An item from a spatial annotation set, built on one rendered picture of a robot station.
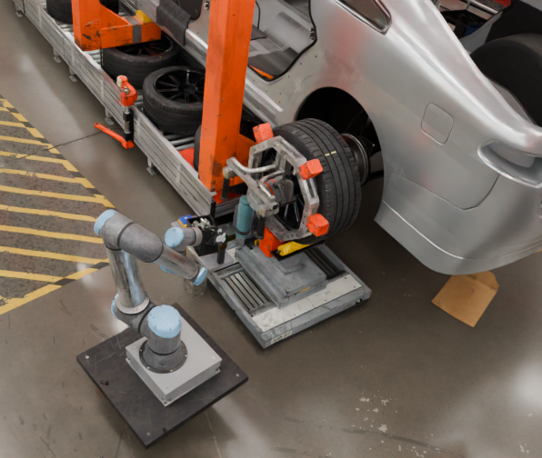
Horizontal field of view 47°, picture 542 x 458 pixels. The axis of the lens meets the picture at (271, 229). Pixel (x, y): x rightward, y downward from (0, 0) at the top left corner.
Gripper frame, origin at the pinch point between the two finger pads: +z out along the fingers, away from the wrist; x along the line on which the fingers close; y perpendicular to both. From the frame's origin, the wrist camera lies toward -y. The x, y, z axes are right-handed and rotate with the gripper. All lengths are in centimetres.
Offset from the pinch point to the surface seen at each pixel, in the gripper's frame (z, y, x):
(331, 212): 30, 38, -30
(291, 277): 64, -22, -10
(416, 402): 85, -35, -107
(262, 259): 60, -24, 11
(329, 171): 25, 56, -20
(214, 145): 22, 27, 53
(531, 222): 63, 85, -104
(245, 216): 24.8, 6.1, 12.2
